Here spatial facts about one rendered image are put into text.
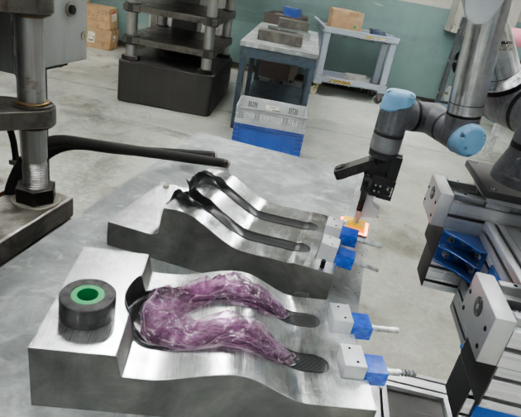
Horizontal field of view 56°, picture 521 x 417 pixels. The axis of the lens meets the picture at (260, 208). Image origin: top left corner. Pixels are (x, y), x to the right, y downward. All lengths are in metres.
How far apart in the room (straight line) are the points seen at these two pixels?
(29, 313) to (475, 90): 0.98
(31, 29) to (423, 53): 6.68
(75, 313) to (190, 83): 4.26
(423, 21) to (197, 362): 6.98
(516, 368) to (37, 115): 1.08
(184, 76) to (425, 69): 3.87
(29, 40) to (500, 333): 1.07
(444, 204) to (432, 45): 6.34
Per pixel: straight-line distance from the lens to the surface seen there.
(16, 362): 0.89
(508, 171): 1.32
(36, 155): 1.30
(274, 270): 1.02
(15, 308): 0.99
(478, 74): 1.15
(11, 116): 1.23
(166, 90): 4.97
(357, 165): 1.27
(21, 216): 1.31
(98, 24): 7.54
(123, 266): 0.89
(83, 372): 0.76
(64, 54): 1.53
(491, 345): 0.88
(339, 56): 7.40
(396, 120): 1.23
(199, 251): 1.05
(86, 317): 0.74
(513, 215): 1.34
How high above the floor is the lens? 1.41
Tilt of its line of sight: 26 degrees down
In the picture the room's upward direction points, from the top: 10 degrees clockwise
